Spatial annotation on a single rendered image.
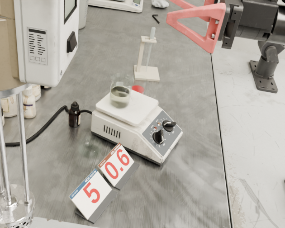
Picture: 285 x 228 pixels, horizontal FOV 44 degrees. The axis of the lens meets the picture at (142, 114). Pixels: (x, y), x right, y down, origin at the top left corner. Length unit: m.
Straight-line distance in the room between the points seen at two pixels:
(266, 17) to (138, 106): 0.42
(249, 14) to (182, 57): 0.80
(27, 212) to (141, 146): 0.38
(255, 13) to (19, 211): 0.42
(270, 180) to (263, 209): 0.10
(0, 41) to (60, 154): 0.55
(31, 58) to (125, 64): 0.89
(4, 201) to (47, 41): 0.28
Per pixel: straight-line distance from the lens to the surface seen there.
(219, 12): 0.49
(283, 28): 0.56
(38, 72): 0.33
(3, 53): 0.33
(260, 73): 1.30
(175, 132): 0.89
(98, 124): 0.86
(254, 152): 0.97
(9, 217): 0.52
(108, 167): 0.78
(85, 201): 0.72
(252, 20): 0.54
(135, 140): 0.82
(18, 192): 0.55
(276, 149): 1.02
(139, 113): 0.84
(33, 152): 0.85
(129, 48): 1.31
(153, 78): 1.13
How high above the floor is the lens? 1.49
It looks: 37 degrees down
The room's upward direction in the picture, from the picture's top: 10 degrees clockwise
